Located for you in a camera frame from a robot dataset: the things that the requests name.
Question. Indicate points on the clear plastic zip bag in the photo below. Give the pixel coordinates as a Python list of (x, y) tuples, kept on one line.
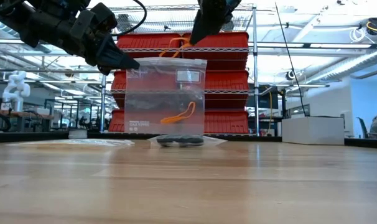
[(82, 142), (151, 93), (215, 141)]

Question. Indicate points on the white cardboard box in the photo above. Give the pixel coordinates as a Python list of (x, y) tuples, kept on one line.
[(313, 130)]

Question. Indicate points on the white ceiling duct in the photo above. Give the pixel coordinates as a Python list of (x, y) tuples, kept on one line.
[(341, 67)]

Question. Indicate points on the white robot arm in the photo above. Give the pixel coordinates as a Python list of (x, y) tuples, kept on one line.
[(15, 90)]

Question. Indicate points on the wooden workbench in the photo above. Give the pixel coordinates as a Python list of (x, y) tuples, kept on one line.
[(20, 114)]

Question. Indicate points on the dark office chair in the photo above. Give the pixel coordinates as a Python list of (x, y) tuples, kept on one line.
[(362, 127)]

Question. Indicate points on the black aluminium table frame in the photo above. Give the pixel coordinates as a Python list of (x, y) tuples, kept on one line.
[(26, 137)]

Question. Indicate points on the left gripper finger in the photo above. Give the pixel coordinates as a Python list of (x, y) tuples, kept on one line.
[(114, 56), (105, 70)]

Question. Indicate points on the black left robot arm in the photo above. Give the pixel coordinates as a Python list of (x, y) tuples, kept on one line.
[(36, 21)]

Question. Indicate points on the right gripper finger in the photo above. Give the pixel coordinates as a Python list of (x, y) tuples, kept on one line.
[(221, 26), (210, 23)]

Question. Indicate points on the red plastic bin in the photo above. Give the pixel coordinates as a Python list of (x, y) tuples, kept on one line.
[(227, 122), (117, 121), (226, 53), (227, 84), (118, 84), (145, 40)]

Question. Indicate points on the orange rubber bands pile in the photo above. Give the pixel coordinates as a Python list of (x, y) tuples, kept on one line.
[(179, 117)]

